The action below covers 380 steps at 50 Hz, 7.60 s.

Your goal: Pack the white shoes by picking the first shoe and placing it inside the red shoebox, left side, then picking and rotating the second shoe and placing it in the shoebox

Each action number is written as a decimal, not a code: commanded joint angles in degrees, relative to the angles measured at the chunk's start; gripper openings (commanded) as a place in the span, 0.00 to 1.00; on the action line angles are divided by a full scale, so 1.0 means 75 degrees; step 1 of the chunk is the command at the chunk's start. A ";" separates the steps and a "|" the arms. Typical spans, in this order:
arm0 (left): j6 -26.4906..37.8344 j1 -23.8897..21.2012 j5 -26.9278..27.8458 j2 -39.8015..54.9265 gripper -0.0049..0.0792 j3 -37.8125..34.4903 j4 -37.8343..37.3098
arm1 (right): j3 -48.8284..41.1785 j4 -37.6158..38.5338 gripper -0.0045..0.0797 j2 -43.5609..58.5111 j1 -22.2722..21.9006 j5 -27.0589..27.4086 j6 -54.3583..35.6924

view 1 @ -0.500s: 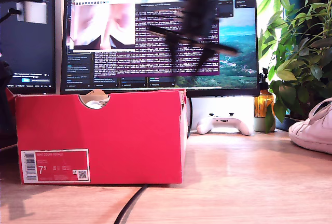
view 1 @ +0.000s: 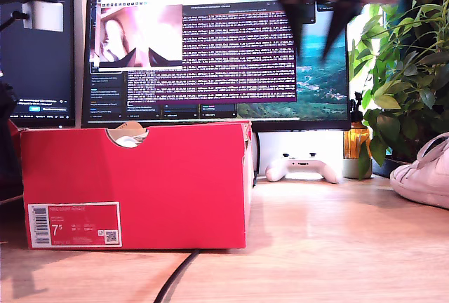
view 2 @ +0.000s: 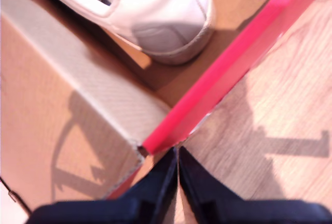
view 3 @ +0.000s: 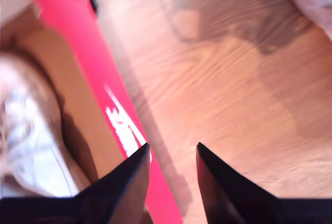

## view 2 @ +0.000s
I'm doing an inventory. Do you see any white sneaker shoe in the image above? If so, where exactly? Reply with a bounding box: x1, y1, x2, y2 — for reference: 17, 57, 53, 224
25, 0, 216, 66

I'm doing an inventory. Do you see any red cardboard shoebox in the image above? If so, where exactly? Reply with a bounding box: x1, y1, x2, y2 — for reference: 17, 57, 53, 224
0, 0, 332, 201

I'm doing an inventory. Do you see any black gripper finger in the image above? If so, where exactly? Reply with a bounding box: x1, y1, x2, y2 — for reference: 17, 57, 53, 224
179, 146, 234, 224
121, 147, 178, 224

